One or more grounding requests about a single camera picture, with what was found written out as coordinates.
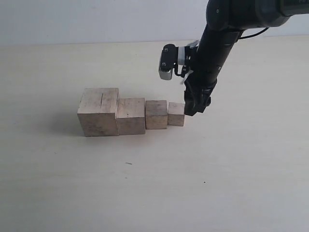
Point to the second largest wooden cube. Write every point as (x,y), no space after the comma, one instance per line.
(131,116)

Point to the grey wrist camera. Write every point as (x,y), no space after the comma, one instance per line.
(171,58)

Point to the smallest wooden cube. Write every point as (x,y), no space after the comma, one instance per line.
(176,114)

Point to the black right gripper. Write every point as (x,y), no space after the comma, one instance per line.
(197,97)

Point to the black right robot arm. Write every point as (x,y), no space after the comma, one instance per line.
(226,22)

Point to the third largest wooden cube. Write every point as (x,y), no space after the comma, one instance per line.
(156,114)

